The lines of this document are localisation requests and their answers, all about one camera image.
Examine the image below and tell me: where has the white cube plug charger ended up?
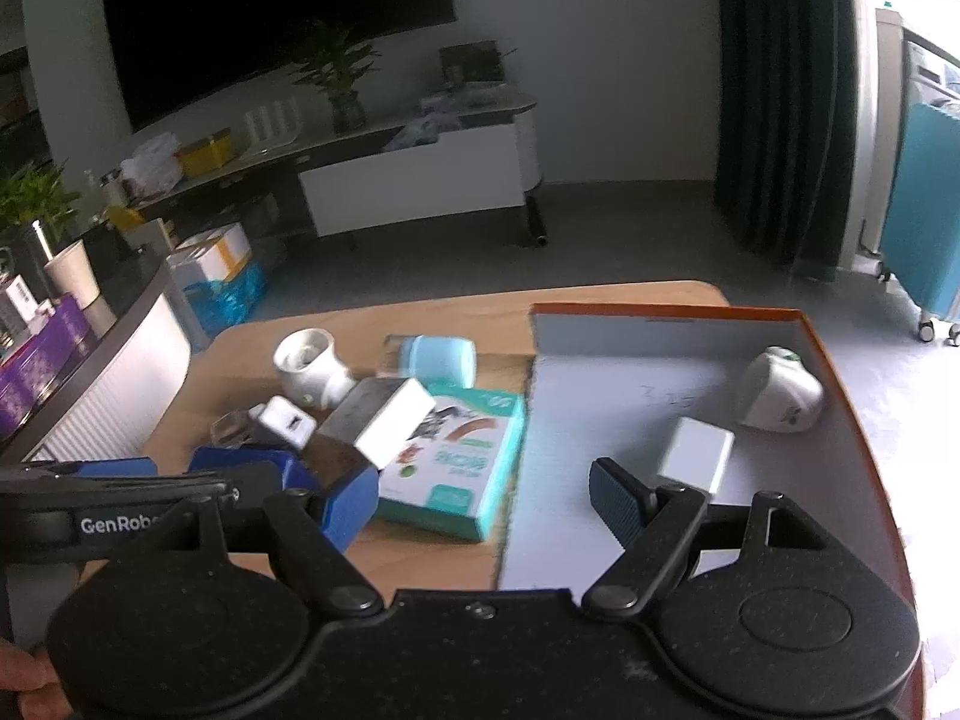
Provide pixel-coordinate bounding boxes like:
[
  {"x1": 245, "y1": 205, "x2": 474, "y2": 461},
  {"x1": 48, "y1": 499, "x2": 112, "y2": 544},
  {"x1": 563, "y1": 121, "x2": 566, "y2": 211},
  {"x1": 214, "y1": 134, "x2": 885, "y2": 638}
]
[{"x1": 247, "y1": 395, "x2": 317, "y2": 452}]

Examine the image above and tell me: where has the white usb charger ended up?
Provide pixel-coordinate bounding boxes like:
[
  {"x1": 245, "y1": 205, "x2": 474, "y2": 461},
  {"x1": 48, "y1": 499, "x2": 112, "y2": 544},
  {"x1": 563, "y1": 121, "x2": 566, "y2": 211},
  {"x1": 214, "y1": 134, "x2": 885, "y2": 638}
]
[{"x1": 658, "y1": 416, "x2": 736, "y2": 497}]

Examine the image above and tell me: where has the white barcode product box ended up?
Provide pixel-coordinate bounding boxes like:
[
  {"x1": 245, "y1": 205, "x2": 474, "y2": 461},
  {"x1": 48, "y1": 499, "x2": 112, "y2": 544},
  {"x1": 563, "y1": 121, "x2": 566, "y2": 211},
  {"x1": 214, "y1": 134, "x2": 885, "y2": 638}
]
[{"x1": 317, "y1": 377, "x2": 436, "y2": 472}]

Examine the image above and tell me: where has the white round socket adapter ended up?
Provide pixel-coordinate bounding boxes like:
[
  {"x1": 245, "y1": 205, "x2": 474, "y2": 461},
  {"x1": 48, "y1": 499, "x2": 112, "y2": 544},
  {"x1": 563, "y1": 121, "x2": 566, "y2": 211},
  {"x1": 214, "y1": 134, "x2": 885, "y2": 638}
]
[{"x1": 274, "y1": 328, "x2": 356, "y2": 410}]

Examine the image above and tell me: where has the teal product box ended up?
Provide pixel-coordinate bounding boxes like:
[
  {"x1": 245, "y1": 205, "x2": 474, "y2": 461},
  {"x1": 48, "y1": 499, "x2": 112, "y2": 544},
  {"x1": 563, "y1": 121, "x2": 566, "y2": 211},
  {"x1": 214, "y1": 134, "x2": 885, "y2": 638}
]
[{"x1": 377, "y1": 383, "x2": 526, "y2": 543}]

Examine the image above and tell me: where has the light blue toothpick jar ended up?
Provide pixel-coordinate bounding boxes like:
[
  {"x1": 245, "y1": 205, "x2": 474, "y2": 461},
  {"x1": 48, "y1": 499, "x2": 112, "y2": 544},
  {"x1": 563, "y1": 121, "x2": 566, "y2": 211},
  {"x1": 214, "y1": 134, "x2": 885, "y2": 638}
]
[{"x1": 381, "y1": 335, "x2": 478, "y2": 388}]

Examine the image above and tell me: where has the white round plug nightlight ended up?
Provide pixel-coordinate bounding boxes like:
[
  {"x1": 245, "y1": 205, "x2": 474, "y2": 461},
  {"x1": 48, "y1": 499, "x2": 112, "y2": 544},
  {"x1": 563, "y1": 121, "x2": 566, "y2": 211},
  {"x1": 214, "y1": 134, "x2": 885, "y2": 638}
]
[{"x1": 736, "y1": 346, "x2": 825, "y2": 434}]

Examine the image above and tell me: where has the person's left hand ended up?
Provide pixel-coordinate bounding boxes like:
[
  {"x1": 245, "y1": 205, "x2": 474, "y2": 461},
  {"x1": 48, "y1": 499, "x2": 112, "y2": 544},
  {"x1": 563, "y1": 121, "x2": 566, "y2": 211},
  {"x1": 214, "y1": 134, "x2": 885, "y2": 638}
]
[{"x1": 0, "y1": 640, "x2": 73, "y2": 720}]

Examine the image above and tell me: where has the round dark side table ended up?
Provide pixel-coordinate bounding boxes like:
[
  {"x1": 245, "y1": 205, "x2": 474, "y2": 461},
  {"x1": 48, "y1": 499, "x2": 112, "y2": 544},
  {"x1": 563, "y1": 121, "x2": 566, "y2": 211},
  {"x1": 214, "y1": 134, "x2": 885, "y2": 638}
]
[{"x1": 2, "y1": 226, "x2": 208, "y2": 466}]

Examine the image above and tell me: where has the orange-edged cardboard box tray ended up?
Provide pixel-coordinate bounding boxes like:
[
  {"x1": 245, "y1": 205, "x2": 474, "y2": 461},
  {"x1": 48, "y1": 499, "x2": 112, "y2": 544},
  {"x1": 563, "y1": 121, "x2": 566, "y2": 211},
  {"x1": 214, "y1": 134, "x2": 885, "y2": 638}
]
[{"x1": 475, "y1": 305, "x2": 924, "y2": 718}]

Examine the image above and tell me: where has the purple patterned tray box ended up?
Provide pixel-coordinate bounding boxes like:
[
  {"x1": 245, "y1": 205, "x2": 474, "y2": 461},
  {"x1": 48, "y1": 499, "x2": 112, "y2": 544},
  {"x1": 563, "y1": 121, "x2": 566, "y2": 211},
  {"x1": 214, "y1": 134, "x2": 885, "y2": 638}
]
[{"x1": 0, "y1": 294, "x2": 89, "y2": 440}]

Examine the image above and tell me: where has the blue plastic bag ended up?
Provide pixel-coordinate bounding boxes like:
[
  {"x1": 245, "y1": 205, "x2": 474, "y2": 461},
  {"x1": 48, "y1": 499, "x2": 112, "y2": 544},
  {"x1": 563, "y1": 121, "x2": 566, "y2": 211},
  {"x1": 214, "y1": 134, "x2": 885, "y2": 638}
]
[{"x1": 184, "y1": 262, "x2": 267, "y2": 338}]

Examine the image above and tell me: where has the white paper cup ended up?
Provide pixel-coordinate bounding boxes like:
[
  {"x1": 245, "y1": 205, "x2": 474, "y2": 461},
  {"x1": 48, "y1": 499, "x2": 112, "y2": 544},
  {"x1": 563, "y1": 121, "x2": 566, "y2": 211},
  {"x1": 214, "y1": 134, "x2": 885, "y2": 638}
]
[{"x1": 44, "y1": 239, "x2": 101, "y2": 309}]

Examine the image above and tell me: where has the white yellow cardboard box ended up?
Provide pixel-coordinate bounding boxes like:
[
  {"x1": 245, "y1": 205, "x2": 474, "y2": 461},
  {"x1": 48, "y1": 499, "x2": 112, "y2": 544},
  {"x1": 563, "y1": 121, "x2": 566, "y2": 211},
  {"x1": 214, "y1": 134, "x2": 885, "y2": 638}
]
[{"x1": 167, "y1": 223, "x2": 252, "y2": 289}]

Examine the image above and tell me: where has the leafy plant on side table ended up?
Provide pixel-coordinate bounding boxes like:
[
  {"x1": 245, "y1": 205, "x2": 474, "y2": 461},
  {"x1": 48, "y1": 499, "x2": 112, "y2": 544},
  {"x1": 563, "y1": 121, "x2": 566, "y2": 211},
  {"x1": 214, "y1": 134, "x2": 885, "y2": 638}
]
[{"x1": 2, "y1": 161, "x2": 80, "y2": 260}]

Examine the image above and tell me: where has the white plastic bag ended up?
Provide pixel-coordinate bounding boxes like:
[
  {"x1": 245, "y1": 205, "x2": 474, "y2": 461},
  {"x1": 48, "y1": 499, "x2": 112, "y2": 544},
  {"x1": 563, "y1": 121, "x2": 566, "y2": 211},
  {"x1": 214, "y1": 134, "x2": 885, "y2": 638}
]
[{"x1": 121, "y1": 132, "x2": 184, "y2": 199}]

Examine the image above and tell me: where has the yellow tin box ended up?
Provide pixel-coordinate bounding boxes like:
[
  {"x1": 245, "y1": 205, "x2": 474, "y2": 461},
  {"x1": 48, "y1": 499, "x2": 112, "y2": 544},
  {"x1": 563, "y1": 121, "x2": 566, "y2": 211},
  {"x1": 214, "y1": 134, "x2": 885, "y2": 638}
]
[{"x1": 176, "y1": 128, "x2": 235, "y2": 179}]

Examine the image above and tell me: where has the white tv cabinet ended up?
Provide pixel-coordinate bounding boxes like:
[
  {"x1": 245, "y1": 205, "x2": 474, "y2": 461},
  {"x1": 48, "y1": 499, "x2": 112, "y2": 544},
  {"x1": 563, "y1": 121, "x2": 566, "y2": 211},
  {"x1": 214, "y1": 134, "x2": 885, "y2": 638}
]
[{"x1": 137, "y1": 86, "x2": 544, "y2": 238}]

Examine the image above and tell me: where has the white wifi router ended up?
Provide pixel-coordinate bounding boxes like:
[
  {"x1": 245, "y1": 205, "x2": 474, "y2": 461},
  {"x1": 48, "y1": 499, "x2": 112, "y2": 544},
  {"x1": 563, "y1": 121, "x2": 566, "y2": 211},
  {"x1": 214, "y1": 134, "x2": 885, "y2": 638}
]
[{"x1": 244, "y1": 98, "x2": 302, "y2": 158}]

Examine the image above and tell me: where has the teal suitcase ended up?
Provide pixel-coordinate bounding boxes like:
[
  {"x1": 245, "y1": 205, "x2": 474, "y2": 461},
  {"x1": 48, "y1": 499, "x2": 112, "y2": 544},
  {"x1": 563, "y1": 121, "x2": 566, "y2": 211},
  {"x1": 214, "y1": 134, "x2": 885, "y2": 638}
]
[{"x1": 880, "y1": 101, "x2": 958, "y2": 346}]

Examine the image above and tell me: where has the potted bamboo plant in vase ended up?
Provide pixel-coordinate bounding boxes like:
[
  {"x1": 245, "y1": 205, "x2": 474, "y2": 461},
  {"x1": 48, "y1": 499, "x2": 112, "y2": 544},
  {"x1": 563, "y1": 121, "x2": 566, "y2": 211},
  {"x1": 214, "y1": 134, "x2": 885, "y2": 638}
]
[{"x1": 295, "y1": 34, "x2": 381, "y2": 135}]

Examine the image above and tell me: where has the dark green curtain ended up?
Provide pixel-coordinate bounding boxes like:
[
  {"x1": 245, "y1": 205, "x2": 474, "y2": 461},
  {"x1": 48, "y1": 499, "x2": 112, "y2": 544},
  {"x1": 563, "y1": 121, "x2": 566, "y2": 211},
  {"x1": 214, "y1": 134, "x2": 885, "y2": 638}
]
[{"x1": 715, "y1": 0, "x2": 859, "y2": 281}]

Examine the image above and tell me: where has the black wall television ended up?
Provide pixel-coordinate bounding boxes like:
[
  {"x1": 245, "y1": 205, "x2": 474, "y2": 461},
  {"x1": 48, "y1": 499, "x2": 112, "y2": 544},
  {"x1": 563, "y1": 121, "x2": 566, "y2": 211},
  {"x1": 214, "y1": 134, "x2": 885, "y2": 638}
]
[{"x1": 103, "y1": 0, "x2": 455, "y2": 130}]

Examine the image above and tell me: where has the green picture frame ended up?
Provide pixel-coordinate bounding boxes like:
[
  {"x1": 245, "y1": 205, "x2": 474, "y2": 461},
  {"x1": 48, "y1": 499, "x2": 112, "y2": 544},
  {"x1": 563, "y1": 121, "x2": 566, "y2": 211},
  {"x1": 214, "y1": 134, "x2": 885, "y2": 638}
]
[{"x1": 439, "y1": 41, "x2": 506, "y2": 88}]

